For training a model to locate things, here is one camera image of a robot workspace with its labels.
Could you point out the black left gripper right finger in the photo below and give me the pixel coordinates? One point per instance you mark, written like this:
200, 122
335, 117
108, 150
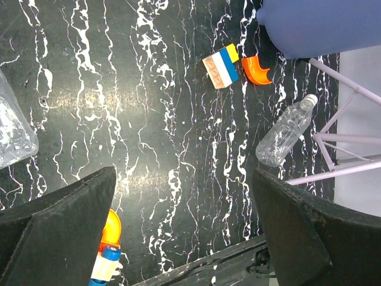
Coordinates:
313, 241

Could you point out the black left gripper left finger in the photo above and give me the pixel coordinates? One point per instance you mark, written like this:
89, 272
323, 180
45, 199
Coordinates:
54, 239

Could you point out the beige toy car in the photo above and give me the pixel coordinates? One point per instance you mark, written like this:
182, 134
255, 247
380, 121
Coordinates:
107, 265

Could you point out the blue plastic bin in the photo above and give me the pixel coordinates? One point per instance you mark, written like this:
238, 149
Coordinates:
307, 29

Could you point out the white blue yellow block stack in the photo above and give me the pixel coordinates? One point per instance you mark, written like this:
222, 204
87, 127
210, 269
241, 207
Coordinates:
221, 68

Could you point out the orange ring toy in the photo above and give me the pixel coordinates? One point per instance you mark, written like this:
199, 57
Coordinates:
112, 231

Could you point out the clear bottle near tripod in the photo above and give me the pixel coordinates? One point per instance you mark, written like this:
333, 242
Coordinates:
280, 139

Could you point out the orange curved toy piece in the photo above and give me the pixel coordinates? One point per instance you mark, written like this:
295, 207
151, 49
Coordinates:
254, 72

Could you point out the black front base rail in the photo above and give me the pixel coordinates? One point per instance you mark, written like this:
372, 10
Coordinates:
246, 263

